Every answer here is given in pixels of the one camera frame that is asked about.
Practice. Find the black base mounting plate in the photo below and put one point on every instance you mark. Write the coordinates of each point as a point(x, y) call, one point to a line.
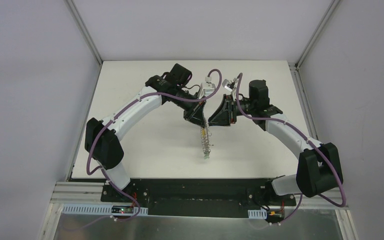
point(199, 197)

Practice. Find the left white slotted cable duct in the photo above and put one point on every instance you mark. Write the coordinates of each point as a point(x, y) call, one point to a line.
point(103, 210)

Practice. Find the aluminium frame post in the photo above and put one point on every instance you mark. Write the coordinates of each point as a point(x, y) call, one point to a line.
point(76, 15)
point(331, 9)

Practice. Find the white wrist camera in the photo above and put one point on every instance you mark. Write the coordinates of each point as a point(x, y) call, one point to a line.
point(230, 85)
point(207, 87)

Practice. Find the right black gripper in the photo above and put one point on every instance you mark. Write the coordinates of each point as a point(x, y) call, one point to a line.
point(229, 110)

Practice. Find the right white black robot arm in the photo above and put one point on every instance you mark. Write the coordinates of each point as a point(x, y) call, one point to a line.
point(319, 168)

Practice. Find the white slotted cable duct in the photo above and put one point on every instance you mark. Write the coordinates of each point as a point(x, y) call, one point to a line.
point(103, 210)
point(257, 214)

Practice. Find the right aluminium frame post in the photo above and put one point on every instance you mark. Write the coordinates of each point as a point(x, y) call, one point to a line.
point(331, 9)

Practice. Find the left aluminium frame post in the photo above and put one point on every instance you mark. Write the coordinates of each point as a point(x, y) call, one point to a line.
point(76, 15)

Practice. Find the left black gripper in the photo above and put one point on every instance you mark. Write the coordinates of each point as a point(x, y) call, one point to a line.
point(191, 110)

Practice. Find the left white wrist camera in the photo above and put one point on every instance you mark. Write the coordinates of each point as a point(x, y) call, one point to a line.
point(207, 87)

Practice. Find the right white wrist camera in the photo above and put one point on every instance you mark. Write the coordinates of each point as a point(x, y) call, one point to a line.
point(230, 85)

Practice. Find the metal disc with key rings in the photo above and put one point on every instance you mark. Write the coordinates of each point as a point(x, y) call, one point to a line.
point(205, 142)

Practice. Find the right white slotted cable duct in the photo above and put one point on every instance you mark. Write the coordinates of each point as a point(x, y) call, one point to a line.
point(257, 214)

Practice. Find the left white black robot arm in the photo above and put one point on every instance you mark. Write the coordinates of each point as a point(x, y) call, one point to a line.
point(103, 137)

